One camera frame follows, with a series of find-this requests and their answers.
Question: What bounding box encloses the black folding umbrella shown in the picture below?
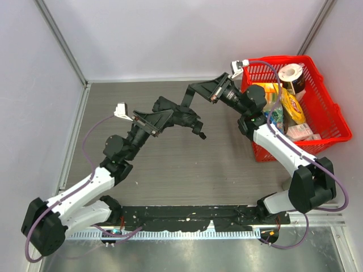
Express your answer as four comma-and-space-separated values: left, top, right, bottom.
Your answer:
152, 86, 206, 140

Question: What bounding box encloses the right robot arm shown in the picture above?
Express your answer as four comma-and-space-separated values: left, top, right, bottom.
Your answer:
182, 73, 336, 219

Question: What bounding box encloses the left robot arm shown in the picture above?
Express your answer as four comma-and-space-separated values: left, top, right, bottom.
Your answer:
21, 103, 175, 263

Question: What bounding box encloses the yellow orange box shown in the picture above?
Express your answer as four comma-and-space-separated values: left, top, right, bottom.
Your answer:
254, 83, 279, 95

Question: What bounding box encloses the clear green snack bag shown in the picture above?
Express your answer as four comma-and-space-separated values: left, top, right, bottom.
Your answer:
263, 104, 284, 134

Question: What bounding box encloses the black wrapped toilet paper roll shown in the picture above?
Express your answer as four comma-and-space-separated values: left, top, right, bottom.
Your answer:
278, 63, 306, 95

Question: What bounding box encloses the yellow Lays chips bag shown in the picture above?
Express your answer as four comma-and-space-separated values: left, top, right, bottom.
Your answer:
280, 87, 306, 125

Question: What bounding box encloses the white wrapped sponge pack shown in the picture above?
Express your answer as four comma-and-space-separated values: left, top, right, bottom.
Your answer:
286, 123, 313, 142

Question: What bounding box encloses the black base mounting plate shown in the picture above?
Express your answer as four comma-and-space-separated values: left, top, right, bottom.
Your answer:
119, 205, 290, 232

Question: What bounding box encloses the red plastic shopping basket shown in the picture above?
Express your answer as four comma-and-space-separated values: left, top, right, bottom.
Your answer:
241, 56, 352, 162

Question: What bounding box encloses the green soap pump bottle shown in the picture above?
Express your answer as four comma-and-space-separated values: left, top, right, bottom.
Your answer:
281, 178, 292, 191

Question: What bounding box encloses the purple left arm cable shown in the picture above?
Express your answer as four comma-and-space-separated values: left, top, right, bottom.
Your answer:
24, 114, 147, 263

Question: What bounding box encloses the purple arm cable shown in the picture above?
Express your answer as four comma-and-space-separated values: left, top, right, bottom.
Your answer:
248, 60, 349, 250
24, 114, 147, 263

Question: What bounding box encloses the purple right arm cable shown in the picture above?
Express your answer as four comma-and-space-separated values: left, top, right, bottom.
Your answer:
248, 60, 349, 250

